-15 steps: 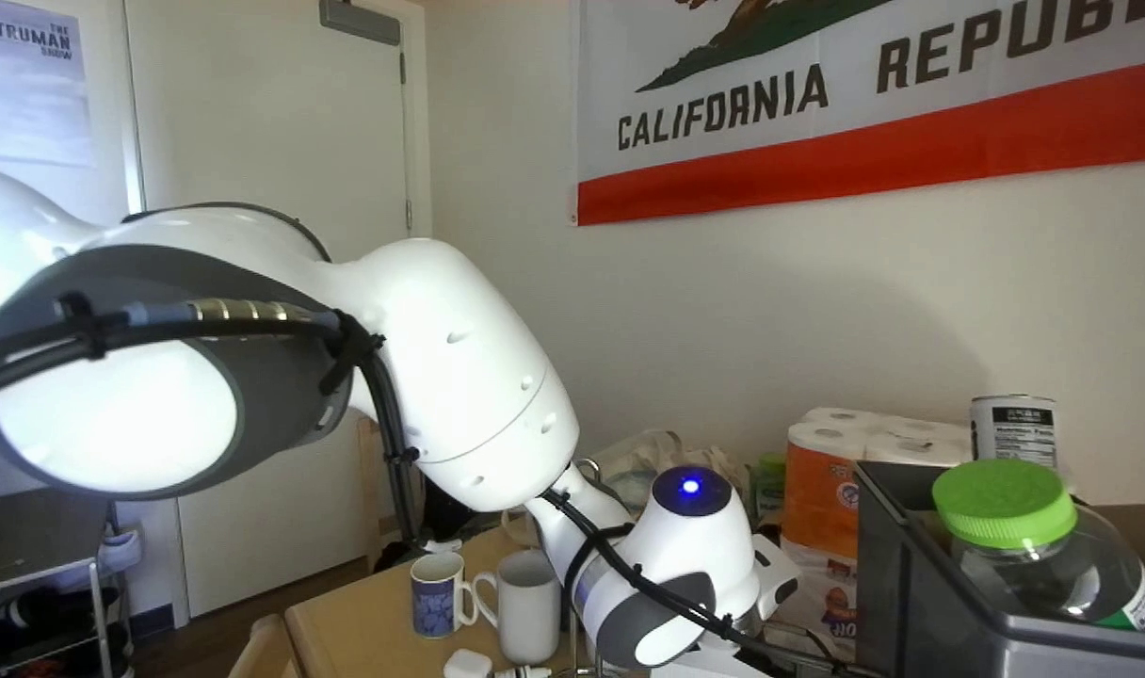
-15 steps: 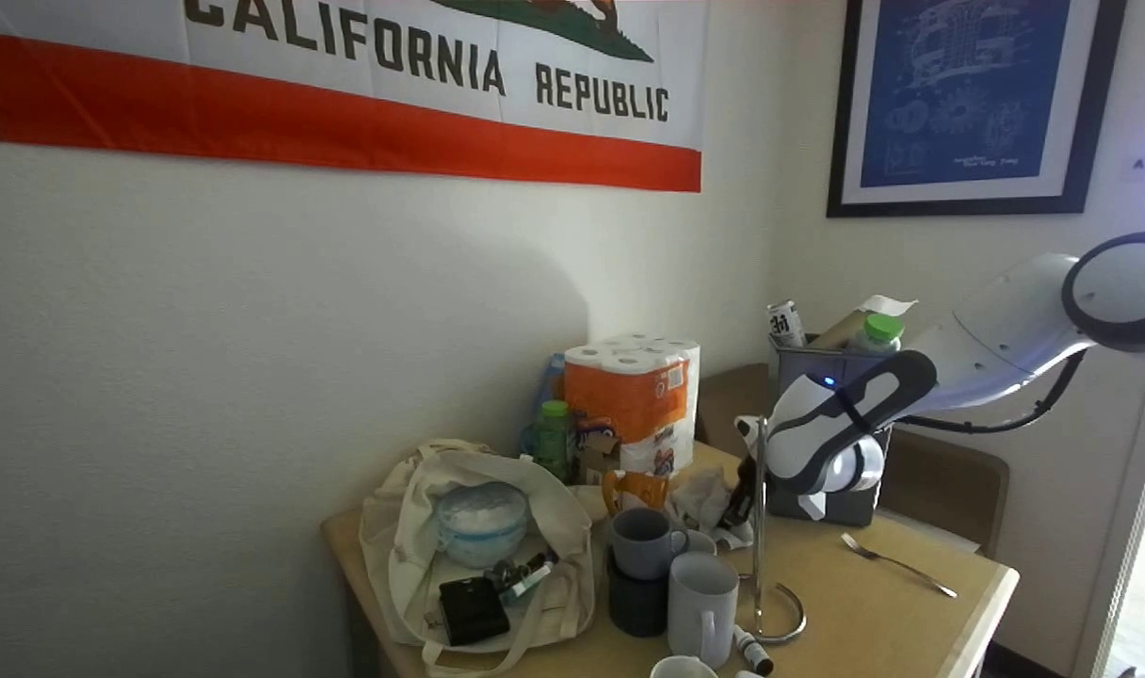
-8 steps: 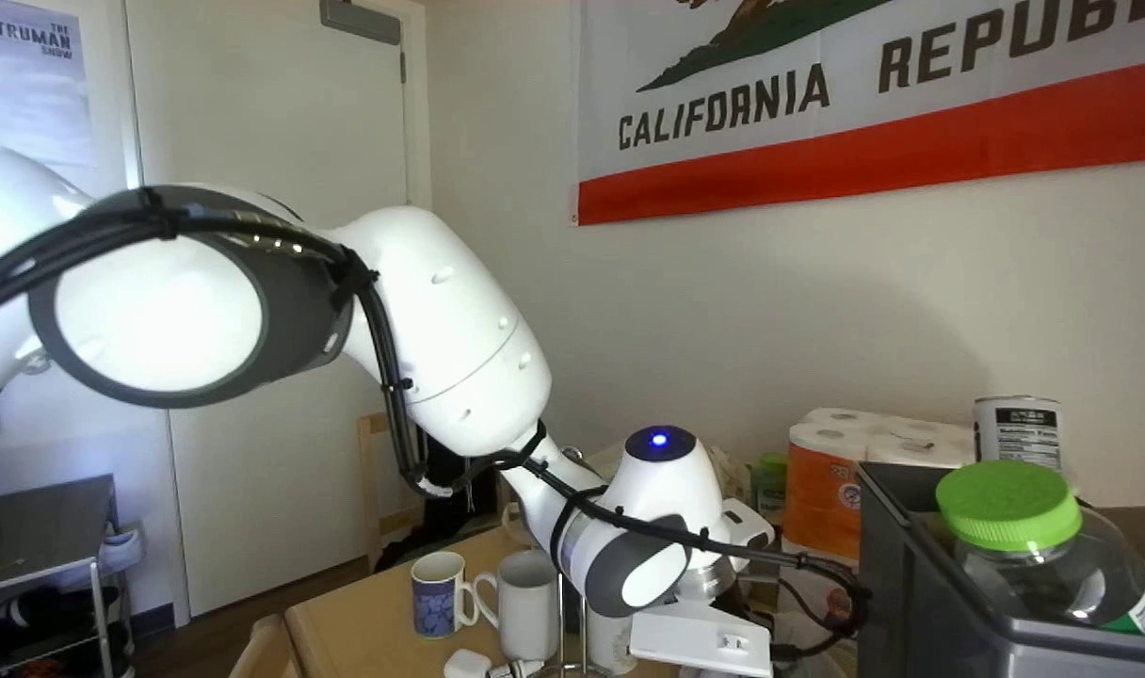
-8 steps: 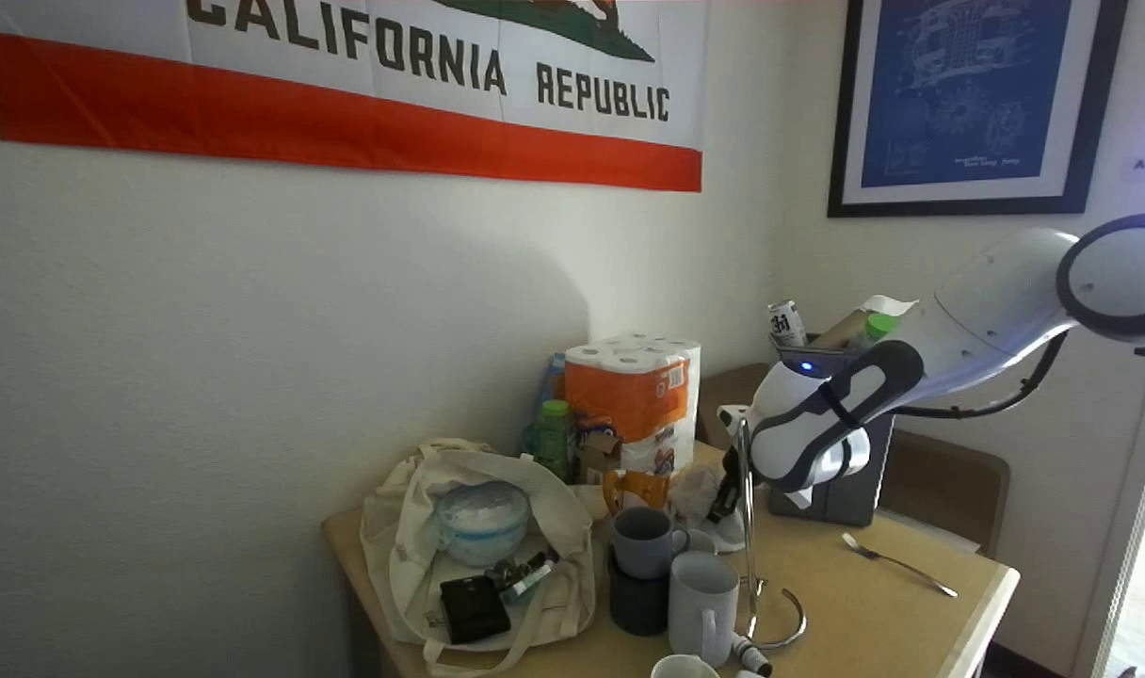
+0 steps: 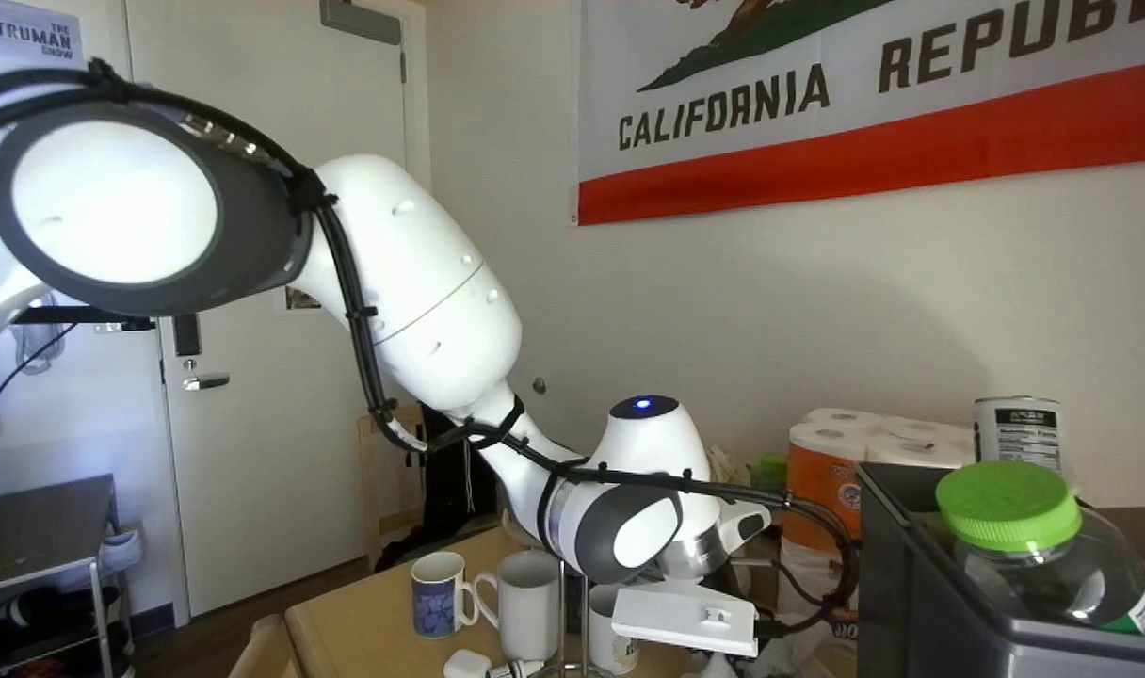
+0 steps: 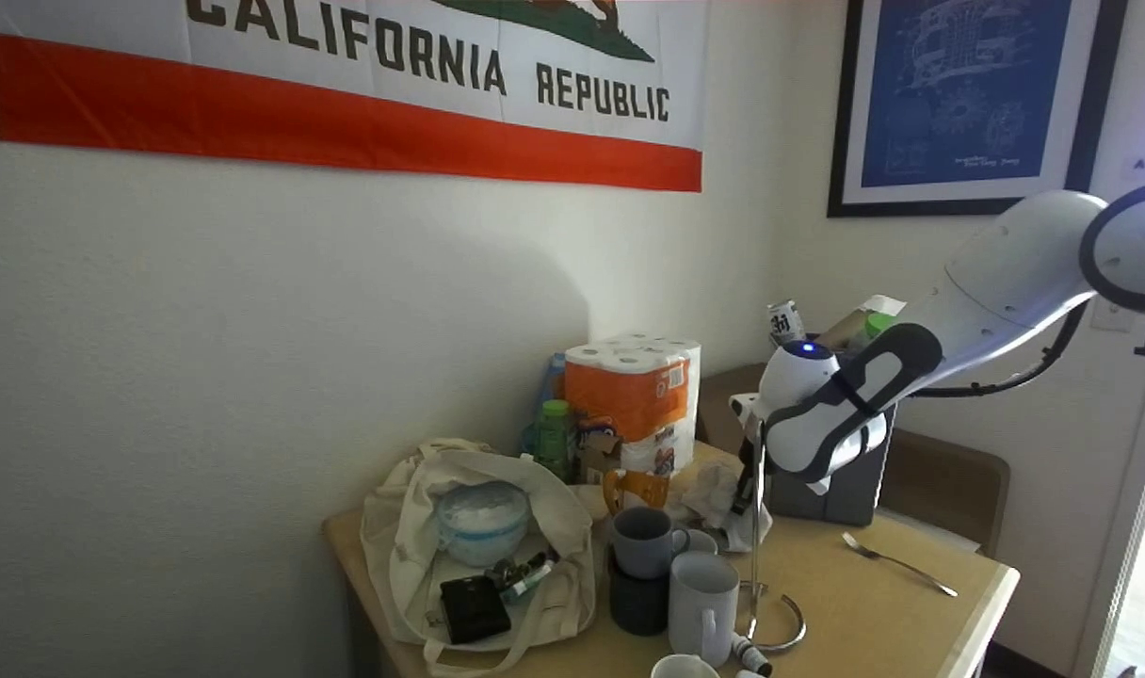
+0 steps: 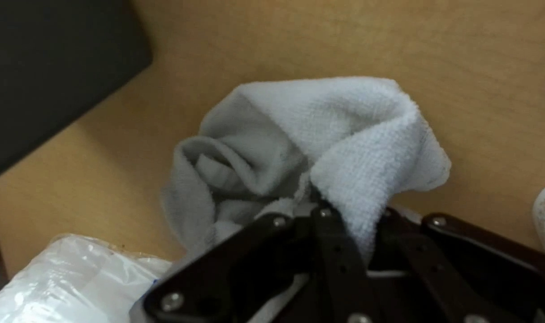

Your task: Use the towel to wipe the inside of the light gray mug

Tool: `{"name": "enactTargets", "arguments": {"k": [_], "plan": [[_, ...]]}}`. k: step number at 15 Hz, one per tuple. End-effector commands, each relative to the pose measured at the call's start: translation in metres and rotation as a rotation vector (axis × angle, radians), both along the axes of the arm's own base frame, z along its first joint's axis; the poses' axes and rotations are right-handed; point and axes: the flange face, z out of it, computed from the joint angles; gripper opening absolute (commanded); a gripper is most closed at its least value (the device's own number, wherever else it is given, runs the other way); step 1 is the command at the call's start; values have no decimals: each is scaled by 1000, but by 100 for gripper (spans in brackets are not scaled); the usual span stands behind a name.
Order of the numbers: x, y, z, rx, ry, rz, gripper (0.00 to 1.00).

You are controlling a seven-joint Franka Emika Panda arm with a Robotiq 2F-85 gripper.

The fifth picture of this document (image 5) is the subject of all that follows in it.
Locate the light gray mug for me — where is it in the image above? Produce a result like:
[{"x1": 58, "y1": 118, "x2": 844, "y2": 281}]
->
[{"x1": 473, "y1": 545, "x2": 569, "y2": 667}]

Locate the white mug with blue print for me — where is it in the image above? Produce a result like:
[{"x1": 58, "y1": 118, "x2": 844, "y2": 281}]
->
[{"x1": 406, "y1": 545, "x2": 485, "y2": 639}]

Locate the white mug with small print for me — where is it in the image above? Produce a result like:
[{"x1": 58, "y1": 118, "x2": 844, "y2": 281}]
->
[{"x1": 581, "y1": 580, "x2": 641, "y2": 678}]

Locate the green bottle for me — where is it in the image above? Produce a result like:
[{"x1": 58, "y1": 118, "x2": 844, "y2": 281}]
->
[{"x1": 743, "y1": 453, "x2": 790, "y2": 498}]

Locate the flat brown cardboard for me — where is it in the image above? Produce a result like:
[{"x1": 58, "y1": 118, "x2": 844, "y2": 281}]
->
[{"x1": 357, "y1": 398, "x2": 428, "y2": 572}]

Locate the orange toilet paper pack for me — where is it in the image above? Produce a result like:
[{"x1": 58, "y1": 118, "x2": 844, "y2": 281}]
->
[{"x1": 778, "y1": 404, "x2": 978, "y2": 608}]

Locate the white door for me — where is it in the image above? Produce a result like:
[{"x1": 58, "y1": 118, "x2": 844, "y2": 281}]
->
[{"x1": 123, "y1": 0, "x2": 433, "y2": 620}]

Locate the small white object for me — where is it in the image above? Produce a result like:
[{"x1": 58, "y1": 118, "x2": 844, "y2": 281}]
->
[{"x1": 440, "y1": 645, "x2": 495, "y2": 678}]

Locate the gray door closer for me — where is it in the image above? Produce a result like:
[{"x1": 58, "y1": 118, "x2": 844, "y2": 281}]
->
[{"x1": 317, "y1": 0, "x2": 406, "y2": 49}]

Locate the California Republic flag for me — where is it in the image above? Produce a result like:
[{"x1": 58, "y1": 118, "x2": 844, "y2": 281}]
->
[{"x1": 577, "y1": 0, "x2": 1145, "y2": 231}]

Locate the white labelled canister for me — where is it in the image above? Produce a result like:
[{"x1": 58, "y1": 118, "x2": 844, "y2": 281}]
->
[{"x1": 970, "y1": 392, "x2": 1067, "y2": 473}]

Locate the clear jar with green lid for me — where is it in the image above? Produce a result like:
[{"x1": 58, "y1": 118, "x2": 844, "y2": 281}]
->
[{"x1": 931, "y1": 454, "x2": 1145, "y2": 639}]

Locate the metal cart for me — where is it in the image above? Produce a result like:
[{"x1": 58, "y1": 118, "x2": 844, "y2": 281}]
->
[{"x1": 0, "y1": 469, "x2": 143, "y2": 678}]

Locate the white printed sign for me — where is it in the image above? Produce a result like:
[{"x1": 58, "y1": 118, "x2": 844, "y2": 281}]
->
[{"x1": 0, "y1": 0, "x2": 90, "y2": 76}]

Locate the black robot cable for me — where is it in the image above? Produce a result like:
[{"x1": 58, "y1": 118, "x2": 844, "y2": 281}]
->
[{"x1": 77, "y1": 53, "x2": 857, "y2": 639}]

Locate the door handle with lock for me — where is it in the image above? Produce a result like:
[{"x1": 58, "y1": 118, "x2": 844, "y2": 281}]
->
[{"x1": 170, "y1": 313, "x2": 233, "y2": 395}]

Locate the black camera on stand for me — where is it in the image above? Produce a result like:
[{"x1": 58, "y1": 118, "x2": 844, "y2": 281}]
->
[{"x1": 2, "y1": 301, "x2": 166, "y2": 336}]

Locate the black camera cable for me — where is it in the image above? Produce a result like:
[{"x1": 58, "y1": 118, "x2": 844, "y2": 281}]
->
[{"x1": 0, "y1": 319, "x2": 82, "y2": 442}]

